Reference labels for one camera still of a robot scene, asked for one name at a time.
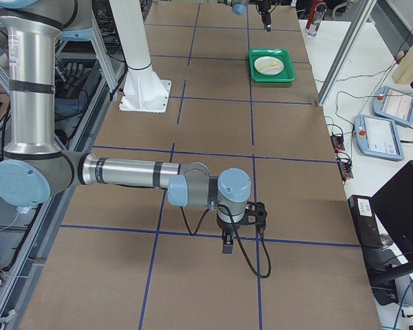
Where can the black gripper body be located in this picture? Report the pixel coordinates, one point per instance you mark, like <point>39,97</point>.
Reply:
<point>226,227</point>
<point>264,7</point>

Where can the yellow plastic spoon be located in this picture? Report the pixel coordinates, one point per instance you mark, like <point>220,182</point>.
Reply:
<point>267,66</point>

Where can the white round plate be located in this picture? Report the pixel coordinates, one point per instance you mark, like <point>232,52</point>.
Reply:
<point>272,71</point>

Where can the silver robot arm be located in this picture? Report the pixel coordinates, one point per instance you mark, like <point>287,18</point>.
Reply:
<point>240,7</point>
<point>34,168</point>

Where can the green plastic tray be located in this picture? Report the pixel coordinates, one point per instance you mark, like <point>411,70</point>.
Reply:
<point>288,74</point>

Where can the far orange black adapter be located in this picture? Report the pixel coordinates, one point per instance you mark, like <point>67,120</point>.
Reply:
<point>337,138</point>

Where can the orange black adapter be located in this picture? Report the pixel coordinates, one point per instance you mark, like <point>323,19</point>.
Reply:
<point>344,164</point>
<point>337,138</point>

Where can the near orange black adapter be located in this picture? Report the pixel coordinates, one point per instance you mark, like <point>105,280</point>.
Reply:
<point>344,164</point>

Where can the black desktop computer box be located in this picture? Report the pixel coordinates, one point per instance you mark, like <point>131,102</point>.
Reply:
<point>365,223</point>

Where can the far teach pendant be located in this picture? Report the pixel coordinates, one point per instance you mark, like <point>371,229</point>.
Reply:
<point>394,104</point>

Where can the teach pendant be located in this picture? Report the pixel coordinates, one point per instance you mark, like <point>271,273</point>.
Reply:
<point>394,104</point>
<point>378,137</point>

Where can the near teach pendant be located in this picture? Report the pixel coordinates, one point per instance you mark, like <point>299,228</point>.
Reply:
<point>378,137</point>

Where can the black monitor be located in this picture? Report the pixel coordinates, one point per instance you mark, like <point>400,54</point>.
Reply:
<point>393,205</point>

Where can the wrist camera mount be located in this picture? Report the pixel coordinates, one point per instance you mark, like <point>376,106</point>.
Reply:
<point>255,214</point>

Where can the aluminium frame post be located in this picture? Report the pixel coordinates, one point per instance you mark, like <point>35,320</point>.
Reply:
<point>352,34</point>

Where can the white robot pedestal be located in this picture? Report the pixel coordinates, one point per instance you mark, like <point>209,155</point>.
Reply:
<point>143,90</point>

